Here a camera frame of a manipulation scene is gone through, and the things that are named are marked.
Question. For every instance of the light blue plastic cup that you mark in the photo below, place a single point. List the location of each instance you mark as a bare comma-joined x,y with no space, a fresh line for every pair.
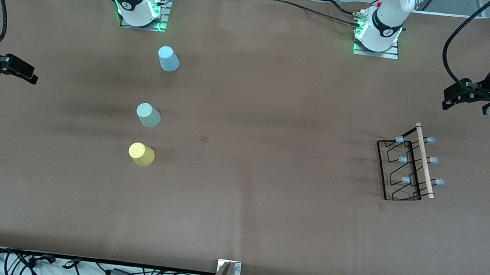
168,59

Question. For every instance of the small aluminium edge bracket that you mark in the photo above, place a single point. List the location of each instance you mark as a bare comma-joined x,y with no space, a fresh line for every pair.
237,267

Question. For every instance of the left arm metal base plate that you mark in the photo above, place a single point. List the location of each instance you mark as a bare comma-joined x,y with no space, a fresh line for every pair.
376,53

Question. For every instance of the mint green plastic cup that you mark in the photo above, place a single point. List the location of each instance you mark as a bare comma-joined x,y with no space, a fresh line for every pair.
148,116

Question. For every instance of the brown table cover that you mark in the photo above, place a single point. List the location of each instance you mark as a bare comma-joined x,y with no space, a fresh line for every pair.
265,210

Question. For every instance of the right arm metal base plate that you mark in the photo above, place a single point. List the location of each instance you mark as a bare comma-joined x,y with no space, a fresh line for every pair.
165,11

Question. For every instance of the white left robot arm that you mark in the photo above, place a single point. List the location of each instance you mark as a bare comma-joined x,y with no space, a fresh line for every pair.
386,21

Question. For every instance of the yellow plastic cup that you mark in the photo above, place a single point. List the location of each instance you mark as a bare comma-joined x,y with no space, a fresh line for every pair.
141,154

